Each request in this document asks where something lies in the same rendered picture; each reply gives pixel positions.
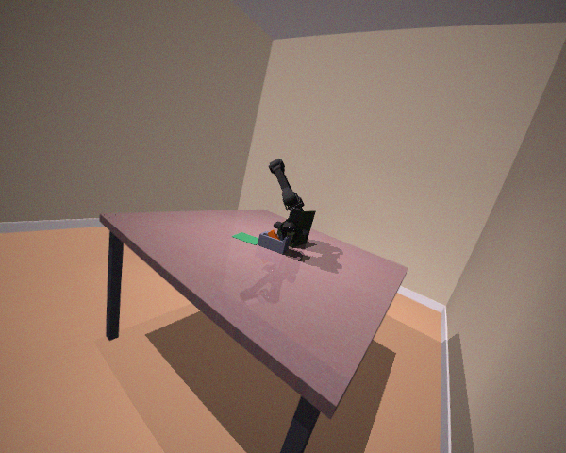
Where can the orange block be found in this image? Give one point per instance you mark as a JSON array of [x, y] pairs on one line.
[[273, 234]]

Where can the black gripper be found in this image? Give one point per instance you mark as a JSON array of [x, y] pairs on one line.
[[298, 233]]

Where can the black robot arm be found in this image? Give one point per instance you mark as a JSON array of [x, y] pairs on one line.
[[290, 198]]

